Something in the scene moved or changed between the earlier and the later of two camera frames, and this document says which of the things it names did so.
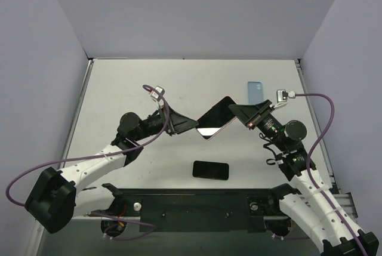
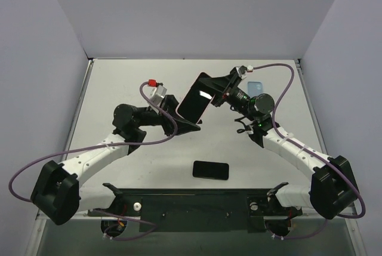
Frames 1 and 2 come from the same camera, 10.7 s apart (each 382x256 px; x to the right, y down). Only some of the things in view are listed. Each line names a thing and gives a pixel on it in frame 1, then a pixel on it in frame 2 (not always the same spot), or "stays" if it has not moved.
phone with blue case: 255,92 stays
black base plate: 202,209 stays
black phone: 210,170 stays
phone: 216,120 to 196,103
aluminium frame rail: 34,244 stays
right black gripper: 258,114 to 230,83
